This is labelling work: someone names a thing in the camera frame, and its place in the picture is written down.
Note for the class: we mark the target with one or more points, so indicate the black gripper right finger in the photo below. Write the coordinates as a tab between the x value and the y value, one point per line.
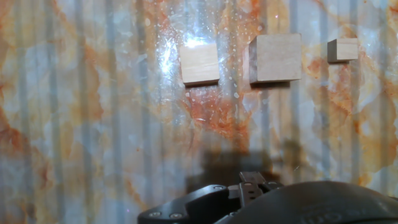
273	186

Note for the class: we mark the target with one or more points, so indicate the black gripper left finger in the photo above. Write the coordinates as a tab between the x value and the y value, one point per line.
250	193

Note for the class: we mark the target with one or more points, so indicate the small wooden cube block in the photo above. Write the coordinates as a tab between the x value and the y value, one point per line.
345	49

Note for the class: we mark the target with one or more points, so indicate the large wooden cube block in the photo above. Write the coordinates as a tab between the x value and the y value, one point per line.
276	57

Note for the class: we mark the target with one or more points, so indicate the medium wooden cube block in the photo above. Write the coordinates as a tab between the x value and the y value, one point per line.
199	63

